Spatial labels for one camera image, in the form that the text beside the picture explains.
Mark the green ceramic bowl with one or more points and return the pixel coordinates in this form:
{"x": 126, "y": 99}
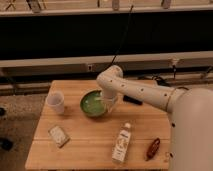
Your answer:
{"x": 91, "y": 104}

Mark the black rectangular box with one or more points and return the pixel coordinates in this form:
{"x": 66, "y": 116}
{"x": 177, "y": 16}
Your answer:
{"x": 131, "y": 100}

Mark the white plastic cup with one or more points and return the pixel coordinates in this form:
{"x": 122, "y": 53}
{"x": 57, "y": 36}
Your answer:
{"x": 55, "y": 101}

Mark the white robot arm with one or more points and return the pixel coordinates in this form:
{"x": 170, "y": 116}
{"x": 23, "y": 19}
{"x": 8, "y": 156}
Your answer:
{"x": 190, "y": 114}

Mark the brown oblong object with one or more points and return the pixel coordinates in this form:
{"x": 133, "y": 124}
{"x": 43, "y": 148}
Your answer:
{"x": 153, "y": 148}

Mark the white rectangular packet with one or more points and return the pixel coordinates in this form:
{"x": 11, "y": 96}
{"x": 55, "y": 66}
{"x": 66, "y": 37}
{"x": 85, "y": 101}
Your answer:
{"x": 59, "y": 136}

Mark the clear bottle with label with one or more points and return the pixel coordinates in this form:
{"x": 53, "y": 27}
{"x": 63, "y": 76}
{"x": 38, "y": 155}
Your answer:
{"x": 121, "y": 144}

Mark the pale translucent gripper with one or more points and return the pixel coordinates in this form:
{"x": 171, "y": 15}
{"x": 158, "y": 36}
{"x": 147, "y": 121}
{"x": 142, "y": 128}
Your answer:
{"x": 108, "y": 104}

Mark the wooden folding table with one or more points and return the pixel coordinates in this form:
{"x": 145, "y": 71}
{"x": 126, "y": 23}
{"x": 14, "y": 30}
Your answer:
{"x": 92, "y": 140}

